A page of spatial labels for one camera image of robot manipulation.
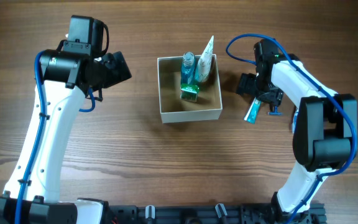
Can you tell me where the teal toothpaste tube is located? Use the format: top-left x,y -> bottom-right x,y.
244,98 -> 261,124

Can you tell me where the blue disposable razor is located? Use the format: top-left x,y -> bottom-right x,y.
268,106 -> 282,116

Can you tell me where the white leaf-print cosmetic tube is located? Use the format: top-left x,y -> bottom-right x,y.
195,35 -> 214,83

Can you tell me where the green white soap box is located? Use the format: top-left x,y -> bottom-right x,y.
180,83 -> 200,102

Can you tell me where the blue mouthwash bottle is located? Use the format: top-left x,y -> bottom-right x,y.
181,52 -> 196,85

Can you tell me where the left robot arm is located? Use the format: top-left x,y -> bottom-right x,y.
0,16 -> 131,223

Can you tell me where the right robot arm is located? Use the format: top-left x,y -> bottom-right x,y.
237,35 -> 358,223

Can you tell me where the white open cardboard box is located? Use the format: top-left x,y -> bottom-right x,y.
157,54 -> 223,123

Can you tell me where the blue white toothbrush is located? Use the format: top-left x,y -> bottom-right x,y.
291,108 -> 299,134

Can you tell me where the right blue cable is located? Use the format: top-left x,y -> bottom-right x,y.
225,33 -> 358,224

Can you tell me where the blue cable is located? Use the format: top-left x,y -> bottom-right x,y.
13,49 -> 96,224
225,33 -> 358,224

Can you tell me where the left blue cable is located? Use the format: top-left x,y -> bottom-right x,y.
13,49 -> 96,224

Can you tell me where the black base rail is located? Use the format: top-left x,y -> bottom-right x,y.
76,202 -> 326,224

